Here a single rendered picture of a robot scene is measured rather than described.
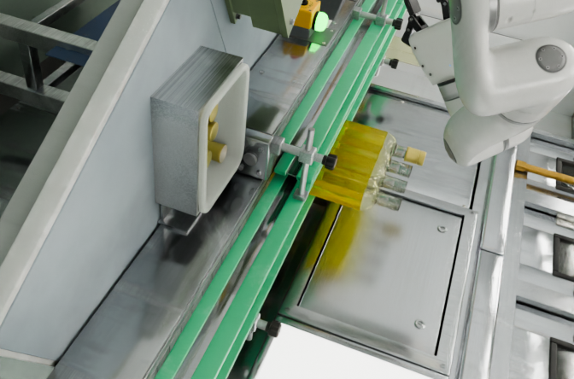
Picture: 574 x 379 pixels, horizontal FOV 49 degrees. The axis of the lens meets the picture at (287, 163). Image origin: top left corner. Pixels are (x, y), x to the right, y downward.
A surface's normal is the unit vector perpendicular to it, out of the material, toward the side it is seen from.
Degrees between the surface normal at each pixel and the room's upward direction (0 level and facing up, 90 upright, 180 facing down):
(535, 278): 90
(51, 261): 0
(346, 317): 90
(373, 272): 89
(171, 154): 90
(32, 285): 0
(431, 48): 107
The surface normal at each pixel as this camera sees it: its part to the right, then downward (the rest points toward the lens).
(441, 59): -0.60, 0.36
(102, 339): 0.11, -0.76
